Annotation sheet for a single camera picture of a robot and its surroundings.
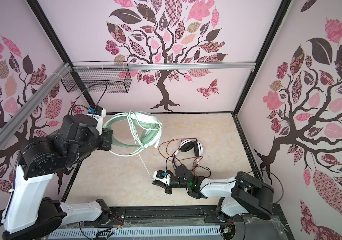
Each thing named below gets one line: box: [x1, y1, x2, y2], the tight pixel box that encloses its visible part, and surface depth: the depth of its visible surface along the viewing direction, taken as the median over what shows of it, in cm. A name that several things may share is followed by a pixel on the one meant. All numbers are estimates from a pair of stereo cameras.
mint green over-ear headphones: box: [103, 111, 161, 148], surface depth 55 cm
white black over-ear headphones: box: [179, 139, 204, 166], surface depth 94 cm
